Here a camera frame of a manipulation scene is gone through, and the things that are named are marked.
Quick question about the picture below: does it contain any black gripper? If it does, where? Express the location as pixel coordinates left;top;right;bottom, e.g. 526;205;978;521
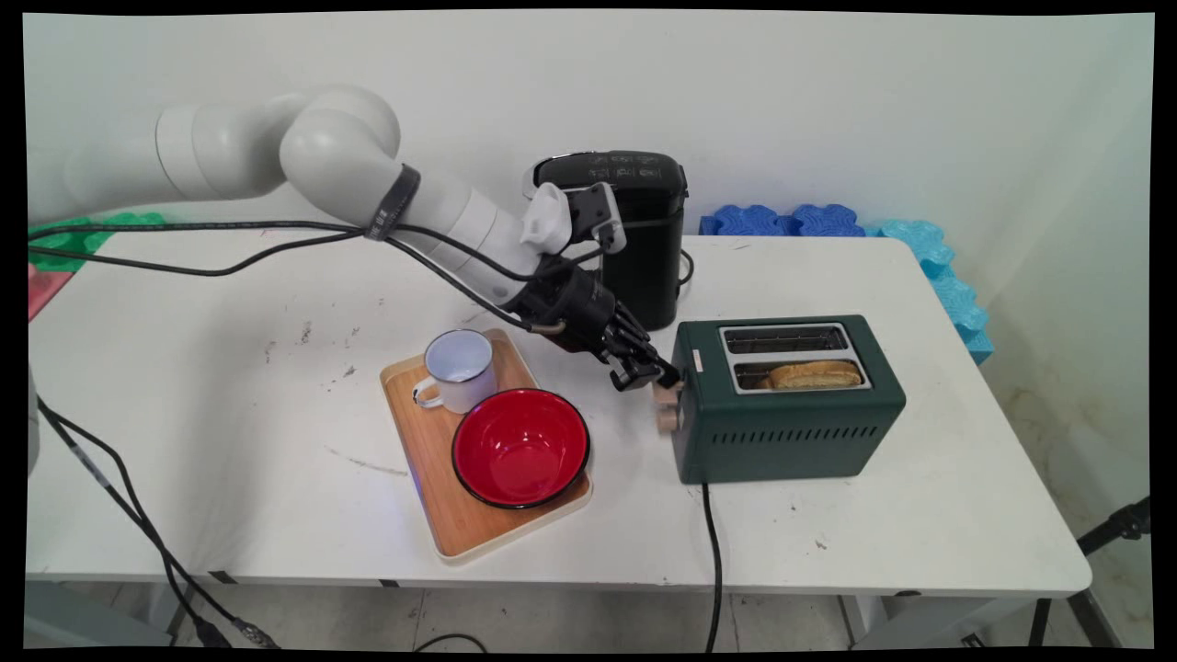
504;256;682;393

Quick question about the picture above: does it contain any dark green two-slot toaster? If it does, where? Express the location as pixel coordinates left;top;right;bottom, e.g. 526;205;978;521
655;314;907;485

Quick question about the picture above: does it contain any black coffee machine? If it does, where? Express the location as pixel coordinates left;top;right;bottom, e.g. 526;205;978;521
524;150;691;332

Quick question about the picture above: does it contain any red bowl with black rim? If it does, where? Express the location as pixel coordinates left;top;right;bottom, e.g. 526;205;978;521
451;387;591;510

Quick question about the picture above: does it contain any toasted bread slice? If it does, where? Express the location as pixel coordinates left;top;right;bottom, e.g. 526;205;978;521
756;360;863;391

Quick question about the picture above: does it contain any dark blue foam mat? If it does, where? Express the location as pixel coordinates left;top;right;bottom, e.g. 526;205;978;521
793;204;868;238
699;204;795;238

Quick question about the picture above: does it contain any white enamel mug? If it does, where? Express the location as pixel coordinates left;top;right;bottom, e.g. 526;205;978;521
412;329;498;415

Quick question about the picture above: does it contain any wooden serving tray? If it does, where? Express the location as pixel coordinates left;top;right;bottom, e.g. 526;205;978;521
380;328;594;564

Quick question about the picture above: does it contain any cyan foam mat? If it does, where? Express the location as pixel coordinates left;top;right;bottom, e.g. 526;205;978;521
864;219;957;279
927;271;997;365

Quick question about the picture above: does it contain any green foam mat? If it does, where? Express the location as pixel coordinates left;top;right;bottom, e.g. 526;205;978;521
28;212;167;274

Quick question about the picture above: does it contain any red foam mat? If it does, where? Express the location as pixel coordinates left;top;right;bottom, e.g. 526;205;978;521
28;264;74;323

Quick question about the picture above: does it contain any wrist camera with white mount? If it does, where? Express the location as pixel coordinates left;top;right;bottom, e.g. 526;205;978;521
520;181;628;257

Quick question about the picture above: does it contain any black toaster power cable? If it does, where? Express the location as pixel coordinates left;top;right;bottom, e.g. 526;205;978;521
701;483;725;654

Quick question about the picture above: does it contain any black strap on arm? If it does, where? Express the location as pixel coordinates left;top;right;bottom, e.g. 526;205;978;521
364;164;422;243

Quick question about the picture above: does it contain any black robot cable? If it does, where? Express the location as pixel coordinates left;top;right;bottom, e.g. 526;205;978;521
28;230;566;334
28;219;608;281

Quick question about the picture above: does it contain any black camera tripod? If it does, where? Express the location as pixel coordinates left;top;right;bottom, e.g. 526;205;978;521
1028;496;1152;649

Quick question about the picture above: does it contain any black cable with connector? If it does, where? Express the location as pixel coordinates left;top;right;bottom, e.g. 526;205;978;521
37;409;233;650
35;395;281;650

